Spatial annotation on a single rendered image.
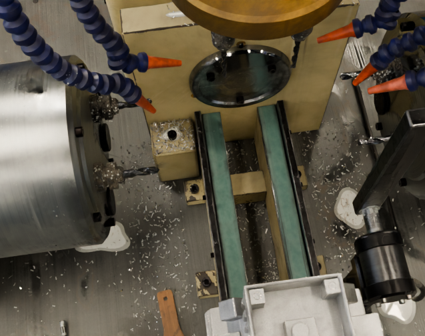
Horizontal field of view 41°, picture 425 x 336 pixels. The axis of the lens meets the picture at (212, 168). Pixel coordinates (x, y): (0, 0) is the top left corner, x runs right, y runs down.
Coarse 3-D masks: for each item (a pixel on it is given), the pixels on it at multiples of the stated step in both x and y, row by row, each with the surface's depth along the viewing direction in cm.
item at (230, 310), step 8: (352, 288) 64; (352, 296) 63; (224, 304) 63; (232, 304) 62; (240, 304) 63; (224, 312) 63; (232, 312) 62; (240, 312) 62; (224, 320) 63; (232, 320) 63
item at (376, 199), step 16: (416, 112) 53; (400, 128) 55; (416, 128) 53; (400, 144) 56; (416, 144) 56; (384, 160) 61; (400, 160) 60; (368, 176) 68; (384, 176) 64; (400, 176) 64; (368, 192) 69; (384, 192) 69; (368, 208) 73
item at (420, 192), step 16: (400, 16) 76; (416, 16) 71; (400, 32) 76; (400, 64) 75; (416, 64) 71; (384, 80) 76; (384, 96) 83; (400, 96) 78; (416, 96) 72; (384, 112) 84; (400, 112) 78; (384, 128) 86; (368, 144) 73; (384, 144) 88; (416, 160) 75; (416, 176) 76; (416, 192) 77
